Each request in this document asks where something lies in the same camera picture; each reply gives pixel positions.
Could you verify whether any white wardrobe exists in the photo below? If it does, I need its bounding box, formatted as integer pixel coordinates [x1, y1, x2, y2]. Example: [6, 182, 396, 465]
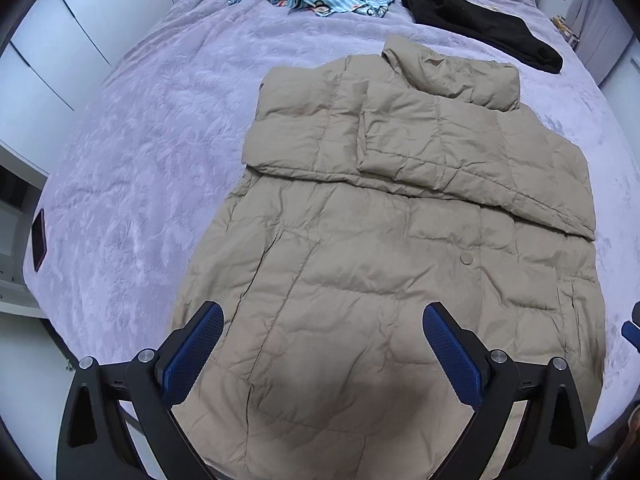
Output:
[1, 0, 178, 188]

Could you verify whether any black folded garment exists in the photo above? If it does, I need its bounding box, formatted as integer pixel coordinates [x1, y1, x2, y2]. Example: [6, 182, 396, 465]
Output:
[400, 0, 563, 74]

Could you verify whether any beige puffer jacket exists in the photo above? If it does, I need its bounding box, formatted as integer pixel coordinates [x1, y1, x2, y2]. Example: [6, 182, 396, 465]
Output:
[172, 36, 605, 479]

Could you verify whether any grey curtain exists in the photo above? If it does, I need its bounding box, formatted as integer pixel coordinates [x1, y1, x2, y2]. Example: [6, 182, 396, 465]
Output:
[572, 0, 634, 86]

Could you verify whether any lavender plush bed blanket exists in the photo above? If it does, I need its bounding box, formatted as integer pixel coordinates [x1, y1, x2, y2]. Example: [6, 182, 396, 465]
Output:
[24, 0, 639, 434]

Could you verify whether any black smartphone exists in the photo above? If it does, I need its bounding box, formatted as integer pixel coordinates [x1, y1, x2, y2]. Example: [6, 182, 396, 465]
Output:
[30, 208, 48, 272]

